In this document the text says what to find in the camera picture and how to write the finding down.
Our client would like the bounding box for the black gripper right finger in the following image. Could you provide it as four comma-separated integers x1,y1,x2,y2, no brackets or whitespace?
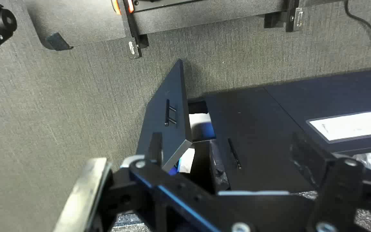
290,130,338,191

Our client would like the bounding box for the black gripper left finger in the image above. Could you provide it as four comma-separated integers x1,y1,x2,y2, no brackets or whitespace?
147,132,165,168

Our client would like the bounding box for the black cabinet body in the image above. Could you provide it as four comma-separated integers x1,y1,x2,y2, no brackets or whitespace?
187,66,371,195

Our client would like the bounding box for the small white box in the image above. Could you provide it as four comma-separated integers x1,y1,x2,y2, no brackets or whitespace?
177,147,198,176

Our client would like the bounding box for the white and blue box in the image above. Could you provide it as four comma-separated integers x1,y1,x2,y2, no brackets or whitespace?
189,112,218,142

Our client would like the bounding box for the white paper label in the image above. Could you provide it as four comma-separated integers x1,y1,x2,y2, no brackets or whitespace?
307,110,371,143

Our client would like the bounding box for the black rubber foot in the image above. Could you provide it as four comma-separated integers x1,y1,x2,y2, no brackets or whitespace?
46,31,75,53

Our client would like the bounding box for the silver metal bracket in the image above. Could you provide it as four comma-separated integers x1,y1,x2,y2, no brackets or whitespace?
52,156,115,232

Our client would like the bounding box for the black metal stand frame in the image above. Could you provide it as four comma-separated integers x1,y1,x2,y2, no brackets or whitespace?
110,0,307,60

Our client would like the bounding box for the thin black floor cable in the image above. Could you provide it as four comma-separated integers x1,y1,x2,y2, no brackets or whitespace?
343,0,371,60

